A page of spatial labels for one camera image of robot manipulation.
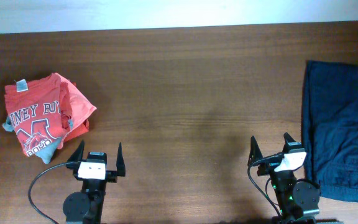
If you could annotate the dark navy blue shorts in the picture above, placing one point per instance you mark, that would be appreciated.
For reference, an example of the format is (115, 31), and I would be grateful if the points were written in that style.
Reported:
(330, 128)

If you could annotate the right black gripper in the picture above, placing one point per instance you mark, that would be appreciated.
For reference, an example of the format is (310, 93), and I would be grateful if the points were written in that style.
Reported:
(255, 153)

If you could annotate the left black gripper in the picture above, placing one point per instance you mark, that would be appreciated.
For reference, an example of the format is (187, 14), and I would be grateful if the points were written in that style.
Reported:
(111, 176)

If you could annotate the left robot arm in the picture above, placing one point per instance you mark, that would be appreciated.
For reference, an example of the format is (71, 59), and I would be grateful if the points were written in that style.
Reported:
(86, 206)

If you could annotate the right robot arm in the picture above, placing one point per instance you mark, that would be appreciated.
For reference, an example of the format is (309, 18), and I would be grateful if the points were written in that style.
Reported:
(297, 199)

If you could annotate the folded red graphic t-shirt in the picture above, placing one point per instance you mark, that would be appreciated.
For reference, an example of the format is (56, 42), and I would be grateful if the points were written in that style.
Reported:
(45, 113)

